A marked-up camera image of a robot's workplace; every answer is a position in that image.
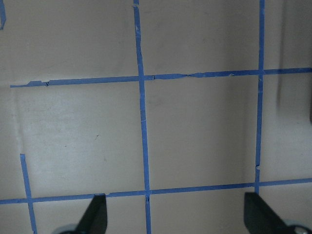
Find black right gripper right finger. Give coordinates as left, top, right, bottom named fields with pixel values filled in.
left=244, top=192, right=312, bottom=234

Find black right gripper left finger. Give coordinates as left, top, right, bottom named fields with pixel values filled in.
left=55, top=194, right=108, bottom=234

